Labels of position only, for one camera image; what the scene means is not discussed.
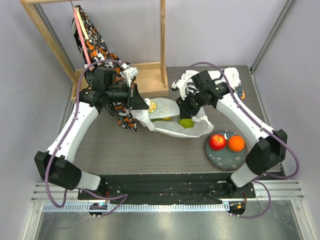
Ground fake green apple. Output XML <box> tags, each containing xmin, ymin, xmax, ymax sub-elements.
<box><xmin>178</xmin><ymin>118</ymin><xmax>194</xmax><ymax>129</ymax></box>

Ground wooden clothes rack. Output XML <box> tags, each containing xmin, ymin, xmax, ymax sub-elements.
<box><xmin>20</xmin><ymin>0</ymin><xmax>169</xmax><ymax>102</ymax></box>

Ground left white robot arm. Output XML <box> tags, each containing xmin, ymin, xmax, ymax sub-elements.
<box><xmin>34</xmin><ymin>67</ymin><xmax>149</xmax><ymax>200</ymax></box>

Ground orange black patterned garment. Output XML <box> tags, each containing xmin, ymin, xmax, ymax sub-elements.
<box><xmin>72</xmin><ymin>5</ymin><xmax>138</xmax><ymax>132</ymax></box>

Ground fake green grapes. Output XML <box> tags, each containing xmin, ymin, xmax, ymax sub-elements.
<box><xmin>150</xmin><ymin>118</ymin><xmax>162</xmax><ymax>122</ymax></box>

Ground fake orange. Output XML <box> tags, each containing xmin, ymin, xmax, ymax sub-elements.
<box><xmin>227</xmin><ymin>135</ymin><xmax>245</xmax><ymax>152</ymax></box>

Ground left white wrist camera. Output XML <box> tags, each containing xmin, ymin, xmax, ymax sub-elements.
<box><xmin>121</xmin><ymin>63</ymin><xmax>139</xmax><ymax>86</ymax></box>

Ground fake yellow lemon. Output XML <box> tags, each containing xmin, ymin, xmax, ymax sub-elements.
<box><xmin>161</xmin><ymin>117</ymin><xmax>172</xmax><ymax>121</ymax></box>

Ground white plastic bag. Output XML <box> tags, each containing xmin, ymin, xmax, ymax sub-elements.
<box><xmin>131</xmin><ymin>97</ymin><xmax>214</xmax><ymax>138</ymax></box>

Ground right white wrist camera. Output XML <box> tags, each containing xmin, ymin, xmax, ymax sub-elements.
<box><xmin>171</xmin><ymin>74</ymin><xmax>197</xmax><ymax>100</ymax></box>

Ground white printed t-shirt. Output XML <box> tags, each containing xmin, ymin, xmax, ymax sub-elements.
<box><xmin>179</xmin><ymin>66</ymin><xmax>246</xmax><ymax>101</ymax></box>

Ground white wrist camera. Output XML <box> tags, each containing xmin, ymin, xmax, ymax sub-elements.
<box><xmin>121</xmin><ymin>63</ymin><xmax>139</xmax><ymax>86</ymax></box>
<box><xmin>171</xmin><ymin>74</ymin><xmax>197</xmax><ymax>100</ymax></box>

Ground fake red apple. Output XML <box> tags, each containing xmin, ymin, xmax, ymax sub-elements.
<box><xmin>208</xmin><ymin>134</ymin><xmax>227</xmax><ymax>151</ymax></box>

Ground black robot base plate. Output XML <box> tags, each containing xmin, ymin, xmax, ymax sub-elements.
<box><xmin>77</xmin><ymin>172</ymin><xmax>257</xmax><ymax>202</ymax></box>

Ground pink clothes hanger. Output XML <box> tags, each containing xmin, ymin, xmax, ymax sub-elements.
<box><xmin>70</xmin><ymin>2</ymin><xmax>92</xmax><ymax>68</ymax></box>

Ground slotted cable duct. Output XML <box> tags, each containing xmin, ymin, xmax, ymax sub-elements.
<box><xmin>42</xmin><ymin>201</ymin><xmax>230</xmax><ymax>213</ymax></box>

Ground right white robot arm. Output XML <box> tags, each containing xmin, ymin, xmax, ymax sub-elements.
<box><xmin>171</xmin><ymin>67</ymin><xmax>288</xmax><ymax>198</ymax></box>

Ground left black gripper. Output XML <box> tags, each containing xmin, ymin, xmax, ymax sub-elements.
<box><xmin>106</xmin><ymin>82</ymin><xmax>149</xmax><ymax>110</ymax></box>

